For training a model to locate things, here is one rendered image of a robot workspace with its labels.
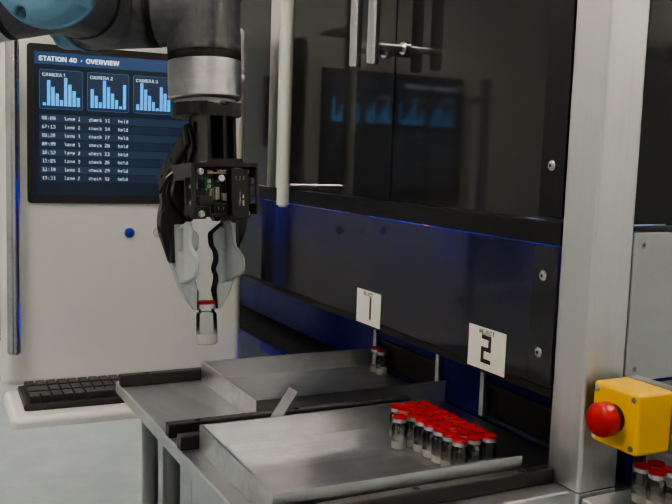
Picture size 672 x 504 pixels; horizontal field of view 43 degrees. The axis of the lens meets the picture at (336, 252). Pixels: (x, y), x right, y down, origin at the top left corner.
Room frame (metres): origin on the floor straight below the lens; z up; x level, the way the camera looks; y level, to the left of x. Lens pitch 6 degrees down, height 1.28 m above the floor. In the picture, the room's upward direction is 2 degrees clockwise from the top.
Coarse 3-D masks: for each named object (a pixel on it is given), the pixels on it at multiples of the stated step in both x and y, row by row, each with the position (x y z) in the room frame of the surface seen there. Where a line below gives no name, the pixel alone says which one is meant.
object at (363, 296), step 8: (360, 288) 1.52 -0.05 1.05; (360, 296) 1.52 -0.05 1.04; (368, 296) 1.49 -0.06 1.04; (376, 296) 1.47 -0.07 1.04; (360, 304) 1.52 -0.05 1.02; (368, 304) 1.49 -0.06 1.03; (376, 304) 1.47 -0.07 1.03; (360, 312) 1.51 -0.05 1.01; (368, 312) 1.49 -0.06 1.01; (376, 312) 1.46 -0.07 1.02; (360, 320) 1.51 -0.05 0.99; (368, 320) 1.49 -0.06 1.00; (376, 320) 1.46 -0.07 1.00
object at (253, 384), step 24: (216, 360) 1.50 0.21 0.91; (240, 360) 1.52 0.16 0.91; (264, 360) 1.54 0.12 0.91; (288, 360) 1.56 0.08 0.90; (312, 360) 1.58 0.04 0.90; (336, 360) 1.61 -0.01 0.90; (360, 360) 1.63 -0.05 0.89; (216, 384) 1.42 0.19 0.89; (240, 384) 1.47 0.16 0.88; (264, 384) 1.47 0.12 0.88; (288, 384) 1.48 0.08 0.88; (312, 384) 1.48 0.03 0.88; (336, 384) 1.49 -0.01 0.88; (360, 384) 1.49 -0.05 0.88; (384, 384) 1.50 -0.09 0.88; (408, 384) 1.38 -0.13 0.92; (432, 384) 1.40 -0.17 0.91; (240, 408) 1.32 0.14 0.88; (264, 408) 1.26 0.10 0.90
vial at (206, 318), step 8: (200, 312) 0.89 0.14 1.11; (208, 312) 0.89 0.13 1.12; (200, 320) 0.89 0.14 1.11; (208, 320) 0.89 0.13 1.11; (216, 320) 0.90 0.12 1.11; (200, 328) 0.89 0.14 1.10; (208, 328) 0.89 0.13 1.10; (216, 328) 0.90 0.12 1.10; (200, 336) 0.89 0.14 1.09; (208, 336) 0.89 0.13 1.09; (216, 336) 0.90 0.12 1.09; (200, 344) 0.89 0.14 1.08; (208, 344) 0.89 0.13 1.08
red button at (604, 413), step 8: (592, 408) 0.96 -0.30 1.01; (600, 408) 0.95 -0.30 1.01; (608, 408) 0.95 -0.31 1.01; (616, 408) 0.95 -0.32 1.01; (592, 416) 0.95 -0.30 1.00; (600, 416) 0.94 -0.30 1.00; (608, 416) 0.94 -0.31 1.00; (616, 416) 0.94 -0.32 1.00; (592, 424) 0.95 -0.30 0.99; (600, 424) 0.94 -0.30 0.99; (608, 424) 0.94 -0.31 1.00; (616, 424) 0.94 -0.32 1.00; (592, 432) 0.96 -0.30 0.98; (600, 432) 0.94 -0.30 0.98; (608, 432) 0.94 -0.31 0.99; (616, 432) 0.94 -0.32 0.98
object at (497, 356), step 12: (480, 336) 1.20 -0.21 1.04; (492, 336) 1.18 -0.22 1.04; (504, 336) 1.15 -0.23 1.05; (468, 348) 1.23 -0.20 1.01; (480, 348) 1.20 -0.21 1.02; (492, 348) 1.18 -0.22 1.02; (504, 348) 1.15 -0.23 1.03; (468, 360) 1.22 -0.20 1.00; (492, 360) 1.17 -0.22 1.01; (504, 360) 1.15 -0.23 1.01; (492, 372) 1.17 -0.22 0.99; (504, 372) 1.15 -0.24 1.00
